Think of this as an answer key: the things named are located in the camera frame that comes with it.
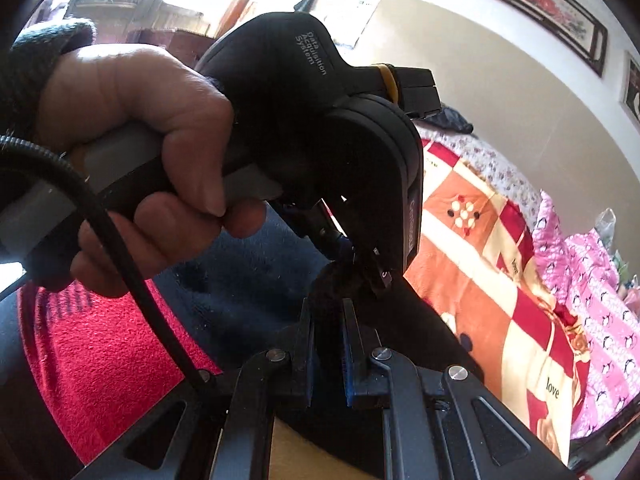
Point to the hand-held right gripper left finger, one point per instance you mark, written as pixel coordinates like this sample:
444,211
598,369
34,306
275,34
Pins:
302,360

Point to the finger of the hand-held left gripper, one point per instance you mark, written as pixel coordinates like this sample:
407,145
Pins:
325,232
380,270

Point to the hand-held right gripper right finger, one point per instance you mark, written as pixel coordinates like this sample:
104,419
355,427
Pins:
357,370

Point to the black pants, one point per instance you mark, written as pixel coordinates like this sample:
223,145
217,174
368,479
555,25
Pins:
240,290

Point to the person's left forearm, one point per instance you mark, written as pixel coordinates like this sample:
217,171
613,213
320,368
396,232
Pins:
35,75

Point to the person's left hand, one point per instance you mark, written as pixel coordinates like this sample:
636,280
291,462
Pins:
150,100

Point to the red orange checked printed blanket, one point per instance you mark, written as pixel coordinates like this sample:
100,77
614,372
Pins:
480,260

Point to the dark padded cloth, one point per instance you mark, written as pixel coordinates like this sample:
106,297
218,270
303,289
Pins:
452,121

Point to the floral bed sheet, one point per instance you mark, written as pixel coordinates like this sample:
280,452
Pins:
500,165

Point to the pink penguin print blanket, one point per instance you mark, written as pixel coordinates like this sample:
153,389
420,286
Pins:
600,320

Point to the clear plastic bag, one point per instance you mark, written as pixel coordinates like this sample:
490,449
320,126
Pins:
606,225

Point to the small framed picture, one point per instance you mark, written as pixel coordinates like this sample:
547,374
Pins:
632,90

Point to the wall calendar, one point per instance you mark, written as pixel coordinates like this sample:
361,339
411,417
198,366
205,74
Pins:
362,10

